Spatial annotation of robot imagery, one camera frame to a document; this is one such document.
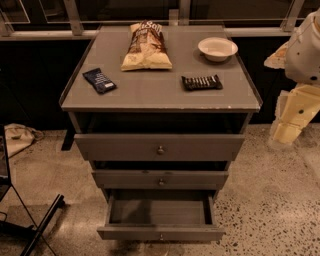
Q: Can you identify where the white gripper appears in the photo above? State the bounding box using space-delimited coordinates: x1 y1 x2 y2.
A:
270 83 320 145

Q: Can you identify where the grey metal railing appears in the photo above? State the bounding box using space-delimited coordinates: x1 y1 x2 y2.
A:
0 0 320 40

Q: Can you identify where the black candy bar wrapper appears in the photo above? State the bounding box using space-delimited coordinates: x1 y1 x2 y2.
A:
182 75 223 91

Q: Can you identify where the beige cloth bag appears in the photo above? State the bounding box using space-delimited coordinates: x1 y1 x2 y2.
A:
4 123 44 157

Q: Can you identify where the grey drawer cabinet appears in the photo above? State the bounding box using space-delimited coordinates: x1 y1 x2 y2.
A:
59 24 263 214

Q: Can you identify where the grey drawer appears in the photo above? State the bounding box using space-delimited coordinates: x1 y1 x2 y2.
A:
92 170 229 190
97 190 224 241
74 134 244 161

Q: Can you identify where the yellow brown chip bag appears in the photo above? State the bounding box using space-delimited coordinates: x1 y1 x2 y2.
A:
121 20 172 71

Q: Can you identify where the white bowl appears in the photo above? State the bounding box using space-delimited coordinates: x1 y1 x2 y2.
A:
198 37 238 62

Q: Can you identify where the dark blue snack packet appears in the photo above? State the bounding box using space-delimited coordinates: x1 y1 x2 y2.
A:
83 68 117 94

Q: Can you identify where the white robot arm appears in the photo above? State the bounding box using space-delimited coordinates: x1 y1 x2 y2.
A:
264 8 320 144

